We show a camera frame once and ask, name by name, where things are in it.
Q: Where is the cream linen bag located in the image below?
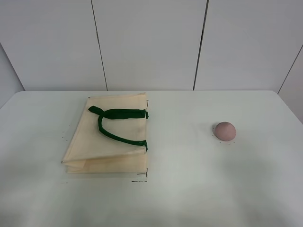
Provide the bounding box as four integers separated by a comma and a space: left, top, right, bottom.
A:
62, 93, 148, 174

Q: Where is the pink peach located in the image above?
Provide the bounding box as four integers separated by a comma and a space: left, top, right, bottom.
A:
214, 122, 236, 141

